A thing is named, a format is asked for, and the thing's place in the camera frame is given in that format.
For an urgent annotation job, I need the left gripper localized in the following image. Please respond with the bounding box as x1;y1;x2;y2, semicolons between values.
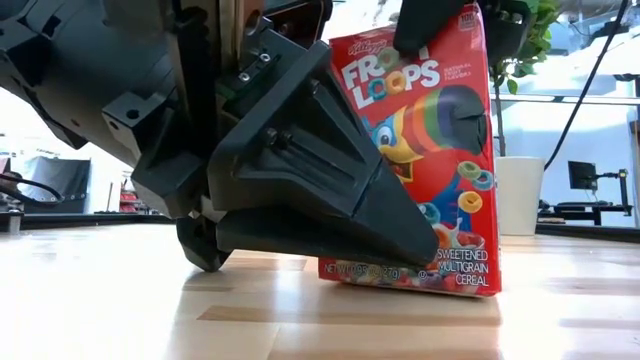
0;0;331;219

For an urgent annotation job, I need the red Froot Loops cereal box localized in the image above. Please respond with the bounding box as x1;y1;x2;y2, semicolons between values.
317;2;503;299

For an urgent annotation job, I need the green leafy plant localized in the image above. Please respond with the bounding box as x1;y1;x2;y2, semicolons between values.
487;0;565;159

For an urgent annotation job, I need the dark grey covered equipment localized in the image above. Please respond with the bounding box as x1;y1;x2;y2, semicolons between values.
18;155;93;215

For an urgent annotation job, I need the red cabinet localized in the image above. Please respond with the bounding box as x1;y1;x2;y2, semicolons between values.
118;188;148;215

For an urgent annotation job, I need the black computer monitor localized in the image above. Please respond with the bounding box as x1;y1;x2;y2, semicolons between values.
567;160;599;192

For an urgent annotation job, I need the white plant pot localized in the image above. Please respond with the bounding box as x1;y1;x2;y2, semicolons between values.
493;155;547;237

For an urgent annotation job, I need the grey metal block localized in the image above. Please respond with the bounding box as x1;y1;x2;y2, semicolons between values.
0;208;25;235

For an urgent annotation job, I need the black desk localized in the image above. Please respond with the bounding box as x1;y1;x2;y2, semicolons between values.
537;199;635;227

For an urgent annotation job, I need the black cable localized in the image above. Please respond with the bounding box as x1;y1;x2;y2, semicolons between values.
0;171;67;207
542;0;631;171

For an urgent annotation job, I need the black aluminium table frame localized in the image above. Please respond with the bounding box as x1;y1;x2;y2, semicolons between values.
0;212;640;245

